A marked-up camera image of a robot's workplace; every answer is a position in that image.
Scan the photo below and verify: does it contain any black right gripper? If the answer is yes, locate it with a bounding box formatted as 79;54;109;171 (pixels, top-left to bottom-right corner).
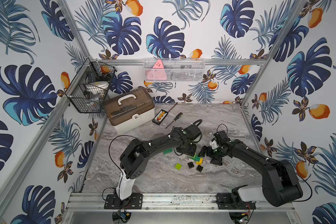
197;146;226;163

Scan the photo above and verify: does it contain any dark green long brick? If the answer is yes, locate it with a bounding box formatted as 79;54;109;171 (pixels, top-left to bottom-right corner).
189;154;200;161
163;149;173;155

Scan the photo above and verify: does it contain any yellow square brick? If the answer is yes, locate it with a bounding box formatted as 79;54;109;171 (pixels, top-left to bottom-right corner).
196;158;203;165

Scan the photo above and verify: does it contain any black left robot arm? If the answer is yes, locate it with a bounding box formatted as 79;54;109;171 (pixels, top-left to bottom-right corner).
116;125;202;201

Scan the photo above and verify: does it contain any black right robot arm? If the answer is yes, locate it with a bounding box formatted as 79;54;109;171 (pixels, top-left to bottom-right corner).
199;140;303;207

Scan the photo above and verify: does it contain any black square brick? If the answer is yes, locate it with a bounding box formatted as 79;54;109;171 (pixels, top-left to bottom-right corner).
188;162;194;169
197;165;203;172

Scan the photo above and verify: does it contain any black yellow screwdriver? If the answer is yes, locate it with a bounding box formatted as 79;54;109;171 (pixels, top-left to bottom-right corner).
165;113;183;129

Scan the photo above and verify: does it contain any black bit holder case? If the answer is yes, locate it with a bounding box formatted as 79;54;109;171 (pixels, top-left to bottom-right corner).
152;110;169;125

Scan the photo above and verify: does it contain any white storage box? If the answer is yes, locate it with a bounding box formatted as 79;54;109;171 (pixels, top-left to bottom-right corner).
103;87;155;135

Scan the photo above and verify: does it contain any pink triangle card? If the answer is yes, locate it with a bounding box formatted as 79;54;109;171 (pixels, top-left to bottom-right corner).
146;59;168;81

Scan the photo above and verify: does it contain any white round object in basket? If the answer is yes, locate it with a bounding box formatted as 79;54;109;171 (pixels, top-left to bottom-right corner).
85;81;109;94

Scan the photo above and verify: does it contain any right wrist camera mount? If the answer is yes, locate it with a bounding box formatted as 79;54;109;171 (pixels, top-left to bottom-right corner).
209;131;230;149

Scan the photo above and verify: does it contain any clear mesh wall shelf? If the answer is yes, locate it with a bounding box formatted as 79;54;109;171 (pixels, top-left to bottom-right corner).
143;58;205;83

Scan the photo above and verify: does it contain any black wire basket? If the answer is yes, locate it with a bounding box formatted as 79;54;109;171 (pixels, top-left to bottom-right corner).
64;58;117;114

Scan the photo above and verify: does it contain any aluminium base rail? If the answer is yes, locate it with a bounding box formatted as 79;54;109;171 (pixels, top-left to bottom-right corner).
62;193;302;224

